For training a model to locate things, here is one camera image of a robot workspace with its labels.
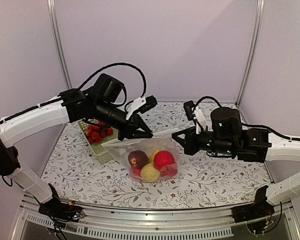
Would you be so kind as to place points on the clear dotted zip top bag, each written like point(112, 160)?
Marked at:
point(161, 140)

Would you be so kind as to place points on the red apple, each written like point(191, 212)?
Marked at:
point(136, 173)

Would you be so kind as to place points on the beige perforated plastic basket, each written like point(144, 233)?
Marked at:
point(101, 154)

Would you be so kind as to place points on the right aluminium corner post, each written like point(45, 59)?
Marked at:
point(260, 5)

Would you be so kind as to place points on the red strawberry bunch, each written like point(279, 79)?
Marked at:
point(96, 134)

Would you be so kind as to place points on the aluminium front rail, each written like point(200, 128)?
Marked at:
point(116, 223)

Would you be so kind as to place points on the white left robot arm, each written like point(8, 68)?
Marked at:
point(95, 103)

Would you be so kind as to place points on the red pomegranate front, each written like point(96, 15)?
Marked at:
point(163, 158)

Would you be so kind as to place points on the aluminium corner post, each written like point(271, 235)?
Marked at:
point(260, 5)
point(51, 5)

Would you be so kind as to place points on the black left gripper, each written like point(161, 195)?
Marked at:
point(129, 131)

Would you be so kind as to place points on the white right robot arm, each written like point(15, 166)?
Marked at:
point(227, 138)

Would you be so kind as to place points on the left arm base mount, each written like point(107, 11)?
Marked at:
point(67, 212)

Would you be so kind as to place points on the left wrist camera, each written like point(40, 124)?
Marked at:
point(140, 105)

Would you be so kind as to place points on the yellow corn cob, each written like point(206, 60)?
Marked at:
point(152, 157)

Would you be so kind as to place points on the dark purple fruit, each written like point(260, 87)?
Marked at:
point(138, 159)

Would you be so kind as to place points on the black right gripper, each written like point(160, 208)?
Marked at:
point(189, 144)

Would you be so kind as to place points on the left aluminium corner post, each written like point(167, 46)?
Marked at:
point(51, 5)

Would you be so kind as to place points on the yellow lemon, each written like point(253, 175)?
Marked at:
point(149, 173)

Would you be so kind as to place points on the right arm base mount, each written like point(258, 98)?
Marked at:
point(259, 208)

